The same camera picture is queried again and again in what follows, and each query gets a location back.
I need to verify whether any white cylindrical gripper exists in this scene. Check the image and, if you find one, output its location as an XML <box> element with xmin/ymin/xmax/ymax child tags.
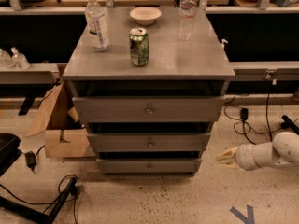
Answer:
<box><xmin>217</xmin><ymin>142</ymin><xmax>276</xmax><ymax>171</ymax></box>

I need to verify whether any grey drawer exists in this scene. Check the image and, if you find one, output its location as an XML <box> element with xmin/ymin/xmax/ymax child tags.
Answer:
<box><xmin>73</xmin><ymin>96</ymin><xmax>224</xmax><ymax>122</ymax></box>
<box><xmin>88</xmin><ymin>133</ymin><xmax>210</xmax><ymax>152</ymax></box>
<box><xmin>96</xmin><ymin>159</ymin><xmax>202</xmax><ymax>174</ymax></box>

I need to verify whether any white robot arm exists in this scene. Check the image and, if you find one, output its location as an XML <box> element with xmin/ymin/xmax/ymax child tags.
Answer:
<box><xmin>216</xmin><ymin>132</ymin><xmax>299</xmax><ymax>171</ymax></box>

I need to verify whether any grey wooden drawer cabinet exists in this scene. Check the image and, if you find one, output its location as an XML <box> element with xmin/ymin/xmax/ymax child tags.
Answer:
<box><xmin>62</xmin><ymin>6</ymin><xmax>236</xmax><ymax>176</ymax></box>

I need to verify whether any grey bottom drawer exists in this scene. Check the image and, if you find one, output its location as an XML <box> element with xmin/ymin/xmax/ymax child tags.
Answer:
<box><xmin>96</xmin><ymin>159</ymin><xmax>202</xmax><ymax>174</ymax></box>

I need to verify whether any grey top drawer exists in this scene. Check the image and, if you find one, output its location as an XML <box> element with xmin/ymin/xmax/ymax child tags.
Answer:
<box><xmin>73</xmin><ymin>96</ymin><xmax>224</xmax><ymax>122</ymax></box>

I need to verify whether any black power adapter right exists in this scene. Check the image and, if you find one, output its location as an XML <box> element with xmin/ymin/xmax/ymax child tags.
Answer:
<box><xmin>240</xmin><ymin>108</ymin><xmax>249</xmax><ymax>121</ymax></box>

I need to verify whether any black power adapter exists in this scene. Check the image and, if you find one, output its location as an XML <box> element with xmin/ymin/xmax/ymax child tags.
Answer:
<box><xmin>25</xmin><ymin>151</ymin><xmax>36</xmax><ymax>170</ymax></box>
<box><xmin>240</xmin><ymin>108</ymin><xmax>249</xmax><ymax>121</ymax></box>

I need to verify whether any black caster leg right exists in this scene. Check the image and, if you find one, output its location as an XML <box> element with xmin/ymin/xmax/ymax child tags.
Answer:
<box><xmin>281</xmin><ymin>115</ymin><xmax>299</xmax><ymax>135</ymax></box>

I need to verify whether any small white pump bottle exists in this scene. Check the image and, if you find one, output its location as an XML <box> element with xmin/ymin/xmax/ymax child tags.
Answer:
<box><xmin>221</xmin><ymin>39</ymin><xmax>229</xmax><ymax>50</ymax></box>

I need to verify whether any green soda can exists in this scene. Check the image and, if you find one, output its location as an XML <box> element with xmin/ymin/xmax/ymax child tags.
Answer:
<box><xmin>129</xmin><ymin>27</ymin><xmax>150</xmax><ymax>66</ymax></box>

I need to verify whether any clear water bottle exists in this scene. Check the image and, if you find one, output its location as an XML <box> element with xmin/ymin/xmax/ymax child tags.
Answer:
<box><xmin>178</xmin><ymin>0</ymin><xmax>197</xmax><ymax>41</ymax></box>

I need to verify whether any white paper bowl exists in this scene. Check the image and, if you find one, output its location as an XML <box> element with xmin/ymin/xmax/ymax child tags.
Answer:
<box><xmin>130</xmin><ymin>7</ymin><xmax>162</xmax><ymax>26</ymax></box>

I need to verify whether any open cardboard box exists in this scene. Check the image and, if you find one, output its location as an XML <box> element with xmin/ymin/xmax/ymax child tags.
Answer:
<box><xmin>26</xmin><ymin>83</ymin><xmax>95</xmax><ymax>158</ymax></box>

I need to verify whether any white labelled plastic bottle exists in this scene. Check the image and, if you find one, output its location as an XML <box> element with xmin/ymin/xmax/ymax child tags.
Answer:
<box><xmin>85</xmin><ymin>0</ymin><xmax>109</xmax><ymax>51</ymax></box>

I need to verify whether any black power adapter left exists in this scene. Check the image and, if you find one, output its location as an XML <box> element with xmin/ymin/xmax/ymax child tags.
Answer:
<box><xmin>25</xmin><ymin>151</ymin><xmax>36</xmax><ymax>170</ymax></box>

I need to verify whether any black metal stand base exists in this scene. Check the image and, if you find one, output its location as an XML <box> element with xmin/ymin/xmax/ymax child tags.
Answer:
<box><xmin>0</xmin><ymin>175</ymin><xmax>81</xmax><ymax>224</ymax></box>

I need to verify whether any sanitizer bottle left inner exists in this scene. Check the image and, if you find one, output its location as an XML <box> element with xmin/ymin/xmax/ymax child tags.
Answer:
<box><xmin>11</xmin><ymin>47</ymin><xmax>30</xmax><ymax>69</ymax></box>

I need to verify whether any sanitizer bottle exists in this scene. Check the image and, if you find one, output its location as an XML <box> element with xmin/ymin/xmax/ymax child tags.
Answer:
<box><xmin>11</xmin><ymin>47</ymin><xmax>30</xmax><ymax>69</ymax></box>
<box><xmin>0</xmin><ymin>49</ymin><xmax>14</xmax><ymax>68</ymax></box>

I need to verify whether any sanitizer bottle left outer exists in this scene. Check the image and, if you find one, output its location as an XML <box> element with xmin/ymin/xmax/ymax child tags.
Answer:
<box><xmin>0</xmin><ymin>49</ymin><xmax>14</xmax><ymax>68</ymax></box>

